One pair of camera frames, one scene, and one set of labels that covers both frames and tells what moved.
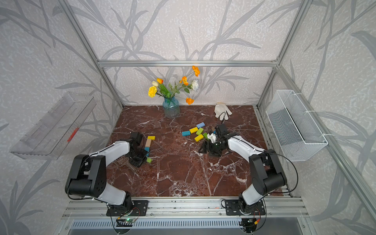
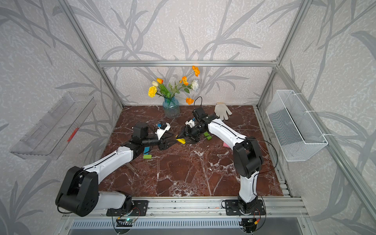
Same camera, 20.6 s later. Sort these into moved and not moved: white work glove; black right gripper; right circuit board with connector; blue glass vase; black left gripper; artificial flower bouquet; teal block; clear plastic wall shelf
Moved: black right gripper; black left gripper
Not moved: artificial flower bouquet; blue glass vase; right circuit board with connector; teal block; white work glove; clear plastic wall shelf
